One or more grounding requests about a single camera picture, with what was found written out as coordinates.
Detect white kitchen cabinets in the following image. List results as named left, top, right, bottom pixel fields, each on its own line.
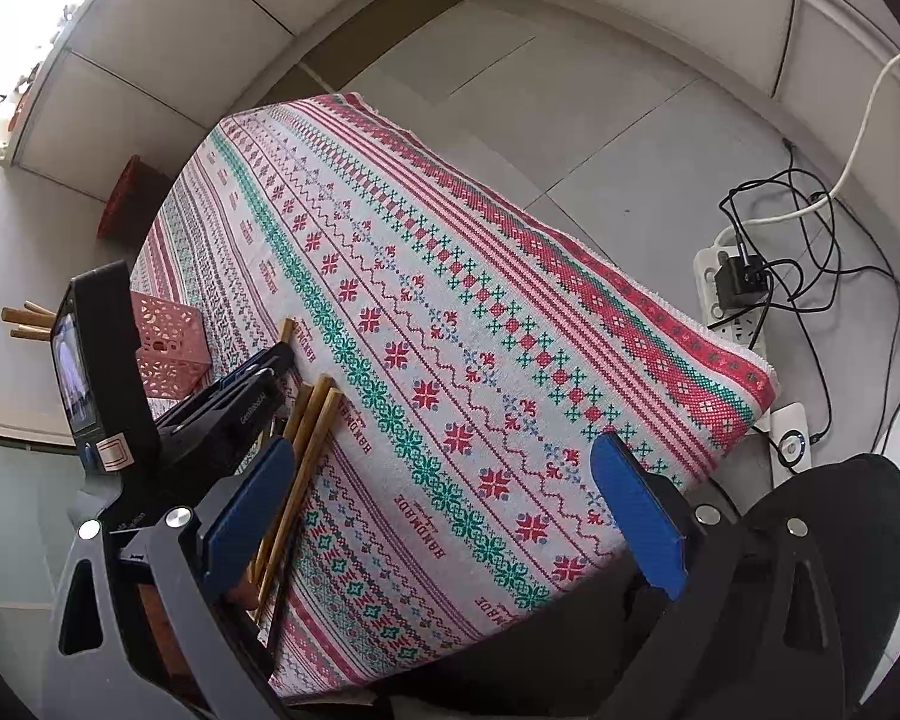
left=0, top=0, right=900, bottom=242

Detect pink perforated plastic basket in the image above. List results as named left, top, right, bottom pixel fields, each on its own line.
left=131, top=291, right=211, bottom=400

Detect white device on floor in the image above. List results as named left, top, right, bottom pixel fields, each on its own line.
left=769, top=401, right=813, bottom=488

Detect person's dark trouser leg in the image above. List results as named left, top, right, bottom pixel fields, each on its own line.
left=393, top=454, right=900, bottom=718

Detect white power strip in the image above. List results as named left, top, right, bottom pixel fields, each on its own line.
left=692, top=244, right=770, bottom=358

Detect dark bin with red liner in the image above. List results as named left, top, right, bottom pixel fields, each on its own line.
left=97, top=154, right=172, bottom=249

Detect patterned red green tablecloth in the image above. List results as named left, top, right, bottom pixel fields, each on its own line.
left=131, top=93, right=781, bottom=699

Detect black power adapter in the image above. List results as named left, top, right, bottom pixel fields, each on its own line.
left=715, top=255, right=770, bottom=312

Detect black cable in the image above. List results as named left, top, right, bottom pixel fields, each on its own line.
left=707, top=136, right=900, bottom=467

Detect white cable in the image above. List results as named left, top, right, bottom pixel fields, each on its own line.
left=718, top=47, right=900, bottom=231

